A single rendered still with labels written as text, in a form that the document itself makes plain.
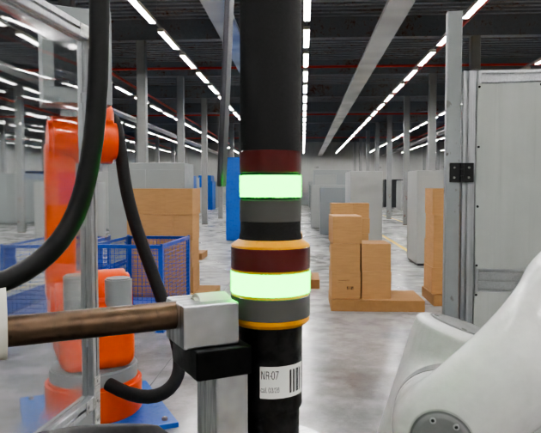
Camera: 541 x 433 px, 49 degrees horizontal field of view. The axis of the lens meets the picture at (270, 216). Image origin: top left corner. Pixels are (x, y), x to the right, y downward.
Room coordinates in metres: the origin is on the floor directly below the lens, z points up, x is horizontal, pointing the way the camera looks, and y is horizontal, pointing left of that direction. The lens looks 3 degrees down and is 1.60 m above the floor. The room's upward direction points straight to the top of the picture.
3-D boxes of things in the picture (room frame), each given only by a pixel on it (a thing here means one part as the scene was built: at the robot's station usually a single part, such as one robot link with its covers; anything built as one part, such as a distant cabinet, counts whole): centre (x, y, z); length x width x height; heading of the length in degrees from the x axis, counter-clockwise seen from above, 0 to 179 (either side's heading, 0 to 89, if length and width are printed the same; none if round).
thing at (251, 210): (0.32, 0.00, 1.59); 0.03 x 0.03 x 0.01
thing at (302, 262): (0.32, 0.00, 1.56); 0.04 x 0.04 x 0.01
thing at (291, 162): (0.32, 0.00, 1.61); 0.03 x 0.03 x 0.01
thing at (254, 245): (0.32, 0.00, 1.55); 0.04 x 0.04 x 0.05
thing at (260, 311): (0.32, 0.00, 1.53); 0.04 x 0.04 x 0.01
